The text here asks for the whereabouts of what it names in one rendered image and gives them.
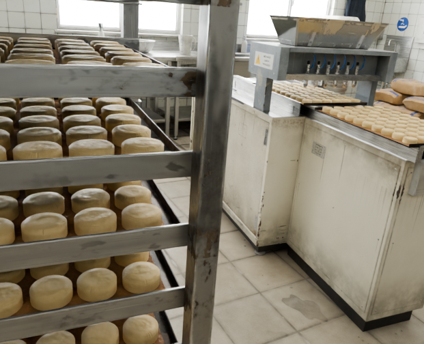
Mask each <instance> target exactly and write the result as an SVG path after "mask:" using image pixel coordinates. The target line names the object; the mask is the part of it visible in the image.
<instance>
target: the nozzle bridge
mask: <svg viewBox="0 0 424 344"><path fill-rule="evenodd" d="M313 53H315V63H314V66H313V67H312V68H311V69H310V71H309V74H305V69H306V64H307V61H308V60H309V61H310V67H311V66H312V65H313V61H314V55H313ZM322 53H324V54H325V56H326V61H325V64H324V55H323V54H322ZM333 54H335V56H336V62H335V66H334V68H333V69H331V70H330V72H329V74H325V72H326V65H327V64H328V61H330V67H333V64H334V61H335V56H334V55H333ZM342 54H344V55H345V57H346V61H345V65H344V67H343V64H344V60H345V57H344V56H343V55H342ZM353 55H354V56H355V58H356V61H355V64H354V56H353ZM362 55H364V56H365V65H364V66H363V62H364V58H363V56H362ZM397 56H398V52H393V51H384V50H378V49H373V48H369V49H368V50H363V49H348V48H320V47H306V46H290V45H286V44H280V43H279V42H251V49H250V57H249V72H252V73H255V74H257V76H256V83H255V95H254V102H253V108H255V109H257V110H259V111H261V112H270V102H271V96H272V85H273V80H276V81H286V80H304V81H358V85H357V89H356V96H355V99H359V100H361V101H363V102H367V105H366V106H373V101H374V98H375V94H376V88H377V84H378V81H382V82H385V83H391V82H392V80H393V75H394V71H395V65H396V62H397ZM317 61H320V65H321V66H320V67H322V66H323V64H324V67H323V68H322V69H321V70H320V72H319V74H315V69H316V65H317ZM338 61H340V68H342V67H343V69H341V70H339V75H336V74H335V70H336V66H337V62H338ZM348 61H349V62H350V68H352V66H353V64H354V67H353V68H352V69H351V70H349V73H348V75H345V67H346V65H347V62H348ZM356 62H359V69H361V68H362V66H363V68H362V69H361V70H359V71H358V75H354V69H355V67H356Z"/></svg>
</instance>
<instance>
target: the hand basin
mask: <svg viewBox="0 0 424 344"><path fill-rule="evenodd" d="M383 35H384V31H383V32H382V33H381V34H380V35H379V36H378V38H377V39H378V40H382V39H383ZM413 42H414V43H418V45H417V48H424V17H422V16H421V17H420V19H419V23H418V27H417V31H416V35H415V39H414V37H410V36H402V35H387V36H386V42H385V46H384V51H393V52H398V56H397V62H396V65H395V71H394V73H405V72H406V70H407V67H408V62H409V59H410V54H411V51H412V45H413ZM393 78H395V75H394V77H393ZM388 85H391V83H386V84H385V89H387V88H388ZM383 86H384V82H382V83H381V86H380V89H383Z"/></svg>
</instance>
